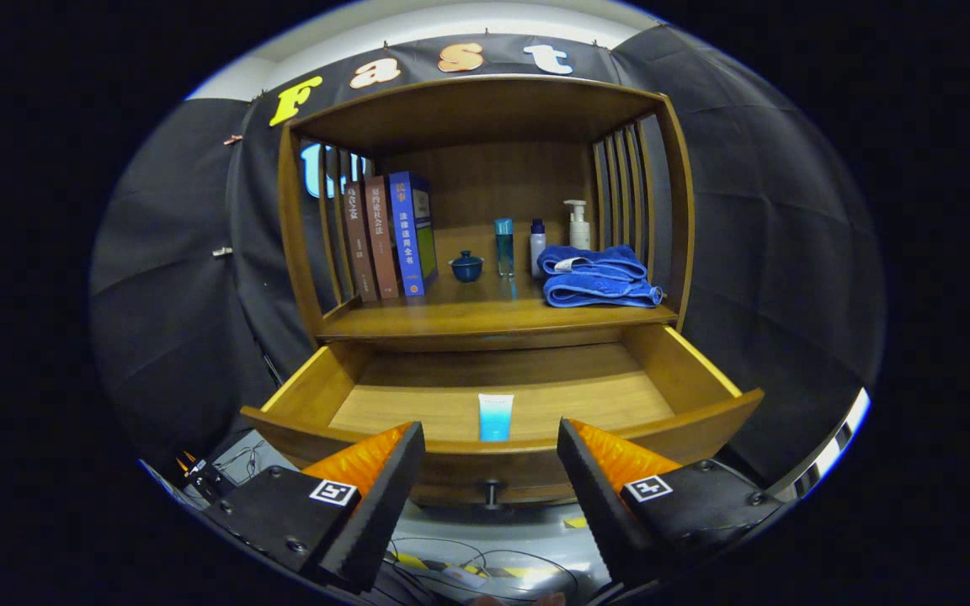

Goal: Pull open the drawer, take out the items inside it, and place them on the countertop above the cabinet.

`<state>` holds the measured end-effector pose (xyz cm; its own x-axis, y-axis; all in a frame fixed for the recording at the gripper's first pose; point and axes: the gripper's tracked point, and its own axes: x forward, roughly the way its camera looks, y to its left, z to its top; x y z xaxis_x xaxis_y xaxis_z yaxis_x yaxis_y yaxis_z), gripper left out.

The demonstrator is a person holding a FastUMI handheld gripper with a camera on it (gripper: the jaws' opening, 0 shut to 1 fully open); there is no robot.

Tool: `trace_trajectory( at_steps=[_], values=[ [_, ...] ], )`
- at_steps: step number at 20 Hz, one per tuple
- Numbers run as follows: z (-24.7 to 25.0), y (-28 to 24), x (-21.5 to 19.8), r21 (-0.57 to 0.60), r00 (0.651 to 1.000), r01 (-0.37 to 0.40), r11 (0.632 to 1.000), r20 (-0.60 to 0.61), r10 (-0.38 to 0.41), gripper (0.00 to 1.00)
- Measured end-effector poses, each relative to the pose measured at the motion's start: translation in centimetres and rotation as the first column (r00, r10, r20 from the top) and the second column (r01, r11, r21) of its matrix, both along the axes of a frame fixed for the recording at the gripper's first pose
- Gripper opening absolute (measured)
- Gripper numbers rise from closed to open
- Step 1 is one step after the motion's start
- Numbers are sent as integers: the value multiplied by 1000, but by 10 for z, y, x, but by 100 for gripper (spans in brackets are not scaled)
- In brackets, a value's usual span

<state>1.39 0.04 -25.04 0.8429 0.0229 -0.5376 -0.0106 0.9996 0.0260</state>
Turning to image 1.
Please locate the wooden countertop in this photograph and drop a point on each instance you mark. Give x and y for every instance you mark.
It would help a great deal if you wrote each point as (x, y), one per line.
(468, 316)

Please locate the wooden drawer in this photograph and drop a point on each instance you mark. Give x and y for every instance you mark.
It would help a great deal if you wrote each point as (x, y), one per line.
(451, 396)

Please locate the reddish brown book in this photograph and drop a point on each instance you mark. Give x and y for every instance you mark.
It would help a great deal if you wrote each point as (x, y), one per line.
(381, 240)

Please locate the wooden cabinet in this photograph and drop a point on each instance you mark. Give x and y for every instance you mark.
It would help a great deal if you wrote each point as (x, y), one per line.
(493, 168)

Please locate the blue folded towel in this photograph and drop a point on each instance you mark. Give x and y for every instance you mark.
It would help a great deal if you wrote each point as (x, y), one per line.
(599, 282)

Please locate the black backdrop cloth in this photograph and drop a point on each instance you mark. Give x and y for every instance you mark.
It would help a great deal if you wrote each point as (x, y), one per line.
(788, 252)

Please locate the dark blue lidded teacup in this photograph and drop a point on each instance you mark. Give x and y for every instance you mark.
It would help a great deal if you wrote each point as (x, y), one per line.
(466, 268)

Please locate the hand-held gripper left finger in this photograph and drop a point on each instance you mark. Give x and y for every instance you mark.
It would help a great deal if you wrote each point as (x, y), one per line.
(375, 513)

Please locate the white bottle with dark cap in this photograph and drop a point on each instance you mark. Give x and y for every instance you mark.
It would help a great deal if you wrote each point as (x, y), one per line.
(537, 251)

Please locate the yellow black floor tape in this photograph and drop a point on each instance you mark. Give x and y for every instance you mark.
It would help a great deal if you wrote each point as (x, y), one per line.
(418, 562)

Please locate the dark brown book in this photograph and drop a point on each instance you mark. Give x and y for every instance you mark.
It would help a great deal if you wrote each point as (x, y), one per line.
(359, 244)

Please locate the yellow floor tape piece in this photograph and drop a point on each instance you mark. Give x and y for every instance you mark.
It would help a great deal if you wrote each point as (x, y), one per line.
(574, 522)

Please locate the small white adapter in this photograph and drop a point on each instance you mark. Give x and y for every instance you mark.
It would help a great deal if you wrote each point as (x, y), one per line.
(465, 576)

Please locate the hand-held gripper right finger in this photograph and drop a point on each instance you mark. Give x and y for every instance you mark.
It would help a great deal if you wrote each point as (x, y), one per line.
(607, 513)

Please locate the white pump bottle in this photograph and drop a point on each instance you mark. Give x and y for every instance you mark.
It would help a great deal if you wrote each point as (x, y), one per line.
(579, 231)

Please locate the blue book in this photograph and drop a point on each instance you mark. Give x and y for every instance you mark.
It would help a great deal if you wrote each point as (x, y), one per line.
(407, 236)

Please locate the tall teal bottle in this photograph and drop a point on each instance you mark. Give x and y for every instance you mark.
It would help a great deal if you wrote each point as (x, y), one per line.
(504, 248)

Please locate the light blue cosmetic tube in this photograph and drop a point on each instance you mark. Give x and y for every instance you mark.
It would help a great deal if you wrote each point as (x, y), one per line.
(495, 421)

